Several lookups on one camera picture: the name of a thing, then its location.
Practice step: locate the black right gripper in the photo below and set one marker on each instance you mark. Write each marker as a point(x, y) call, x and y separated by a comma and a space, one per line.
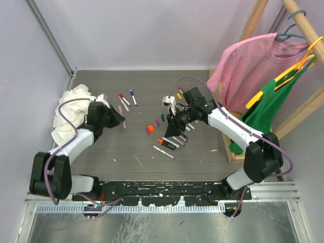
point(174, 124)

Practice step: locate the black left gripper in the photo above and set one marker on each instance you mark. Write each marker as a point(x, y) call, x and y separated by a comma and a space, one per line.
point(117, 119)

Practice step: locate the orange capped black highlighter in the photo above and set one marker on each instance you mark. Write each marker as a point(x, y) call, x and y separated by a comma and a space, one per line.
point(167, 144)

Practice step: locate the orange highlighter cap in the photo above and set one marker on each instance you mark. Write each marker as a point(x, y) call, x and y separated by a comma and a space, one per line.
point(151, 128)

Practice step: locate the red capped white marker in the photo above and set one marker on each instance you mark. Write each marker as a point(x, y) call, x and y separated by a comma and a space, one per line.
point(124, 99)

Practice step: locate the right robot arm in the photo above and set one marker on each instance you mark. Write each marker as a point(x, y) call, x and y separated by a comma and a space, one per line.
point(262, 154)

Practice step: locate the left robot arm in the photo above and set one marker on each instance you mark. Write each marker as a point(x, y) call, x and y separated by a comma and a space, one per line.
point(51, 171)

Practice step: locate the blue capped white marker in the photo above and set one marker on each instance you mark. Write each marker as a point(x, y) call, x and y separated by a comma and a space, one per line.
point(133, 97)

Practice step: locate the white crumpled cloth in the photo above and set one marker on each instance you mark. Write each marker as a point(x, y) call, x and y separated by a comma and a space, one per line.
point(74, 111)

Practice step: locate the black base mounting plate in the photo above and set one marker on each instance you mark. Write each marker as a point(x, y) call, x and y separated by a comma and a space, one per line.
point(166, 193)

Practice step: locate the green tank top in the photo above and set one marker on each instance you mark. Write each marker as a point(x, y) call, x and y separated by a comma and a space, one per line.
point(261, 113)

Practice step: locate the pink t-shirt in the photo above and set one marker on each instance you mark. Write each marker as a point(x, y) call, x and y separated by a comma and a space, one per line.
point(247, 66)

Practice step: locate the grey-blue clothes hanger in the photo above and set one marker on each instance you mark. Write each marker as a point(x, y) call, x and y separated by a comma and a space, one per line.
point(282, 37)

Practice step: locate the yellow clothes hanger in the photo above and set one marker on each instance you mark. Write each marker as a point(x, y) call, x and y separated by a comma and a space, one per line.
point(308, 60)

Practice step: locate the wooden hanging rod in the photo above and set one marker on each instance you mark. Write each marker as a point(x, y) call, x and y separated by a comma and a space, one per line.
point(314, 40)

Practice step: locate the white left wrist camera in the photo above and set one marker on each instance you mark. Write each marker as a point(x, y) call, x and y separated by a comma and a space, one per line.
point(102, 98)

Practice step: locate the white slotted cable duct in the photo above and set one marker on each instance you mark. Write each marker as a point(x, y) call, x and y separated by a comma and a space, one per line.
point(84, 208)

